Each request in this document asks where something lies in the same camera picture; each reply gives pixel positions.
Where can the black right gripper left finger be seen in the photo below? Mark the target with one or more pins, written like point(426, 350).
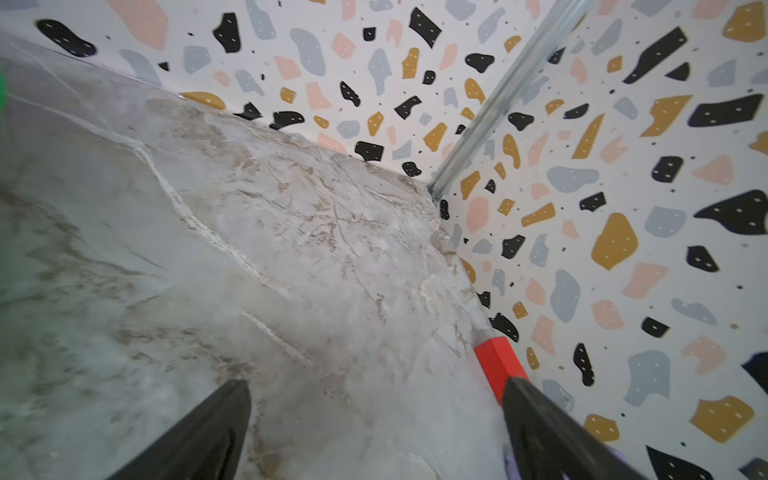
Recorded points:
point(205, 444)

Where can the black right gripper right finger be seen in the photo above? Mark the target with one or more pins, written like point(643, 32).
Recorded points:
point(548, 444)

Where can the green plastic basket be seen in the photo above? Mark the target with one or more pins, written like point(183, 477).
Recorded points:
point(3, 92)

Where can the red block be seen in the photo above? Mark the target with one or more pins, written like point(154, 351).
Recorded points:
point(499, 363)

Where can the silver corner post right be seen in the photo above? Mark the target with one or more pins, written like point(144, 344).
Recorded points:
point(555, 27)

